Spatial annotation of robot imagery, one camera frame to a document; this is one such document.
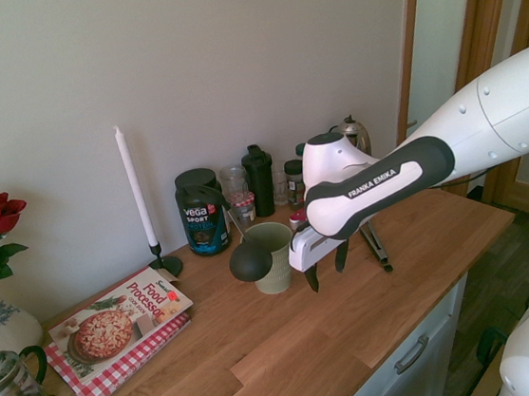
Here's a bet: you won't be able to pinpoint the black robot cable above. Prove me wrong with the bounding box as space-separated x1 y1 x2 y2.
449 162 501 186

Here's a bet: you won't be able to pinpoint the clear glass jar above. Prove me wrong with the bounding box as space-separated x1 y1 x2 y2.
217 162 251 199

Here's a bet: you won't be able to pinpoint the clear drinking glass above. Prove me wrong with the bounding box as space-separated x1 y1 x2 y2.
269 169 291 206

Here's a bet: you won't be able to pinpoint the Food Processor cookbook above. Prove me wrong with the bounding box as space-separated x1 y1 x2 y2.
42 262 202 388

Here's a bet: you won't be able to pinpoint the green ribbed utensil holder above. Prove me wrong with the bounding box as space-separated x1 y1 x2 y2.
244 219 300 298

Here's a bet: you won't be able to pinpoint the white kitchen cabinet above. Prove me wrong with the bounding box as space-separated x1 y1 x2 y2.
303 273 484 396

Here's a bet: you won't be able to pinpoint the black Vega protein tub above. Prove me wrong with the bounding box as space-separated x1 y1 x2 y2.
172 164 234 261

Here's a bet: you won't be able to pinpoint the black ladle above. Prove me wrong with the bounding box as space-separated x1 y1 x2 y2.
226 236 276 287

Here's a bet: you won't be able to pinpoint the tall white candle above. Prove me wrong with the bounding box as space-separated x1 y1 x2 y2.
112 121 160 251

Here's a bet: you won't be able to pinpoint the stainless steel electric kettle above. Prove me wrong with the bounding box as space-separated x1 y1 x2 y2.
329 112 374 162

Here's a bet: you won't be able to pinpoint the metal tongs with black tips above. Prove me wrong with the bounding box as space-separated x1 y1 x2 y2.
358 219 395 276

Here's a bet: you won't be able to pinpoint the red checked book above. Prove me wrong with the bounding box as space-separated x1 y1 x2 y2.
41 311 201 396

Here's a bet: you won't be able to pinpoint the black slotted spoon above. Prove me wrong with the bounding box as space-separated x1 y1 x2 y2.
181 179 252 249

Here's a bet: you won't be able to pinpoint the metal drawer handle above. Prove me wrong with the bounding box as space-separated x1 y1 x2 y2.
389 333 433 376

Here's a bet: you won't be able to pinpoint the black shaker bottle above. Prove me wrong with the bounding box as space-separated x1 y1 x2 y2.
238 141 280 220

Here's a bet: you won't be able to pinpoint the small jar red checked lid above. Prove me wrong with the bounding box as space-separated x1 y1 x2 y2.
229 191 260 229

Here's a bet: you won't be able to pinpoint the wooden door frame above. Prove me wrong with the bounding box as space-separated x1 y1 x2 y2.
380 0 529 221

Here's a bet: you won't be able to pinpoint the black candle holder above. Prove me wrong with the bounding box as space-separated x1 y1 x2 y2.
144 238 184 280

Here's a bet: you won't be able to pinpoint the spice jar with black lid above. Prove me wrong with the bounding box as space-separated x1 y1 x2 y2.
282 158 310 209

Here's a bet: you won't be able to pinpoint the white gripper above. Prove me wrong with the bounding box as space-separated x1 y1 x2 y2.
285 223 355 297

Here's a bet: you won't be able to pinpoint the white vase with blue pattern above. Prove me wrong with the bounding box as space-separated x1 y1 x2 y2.
0 273 52 396

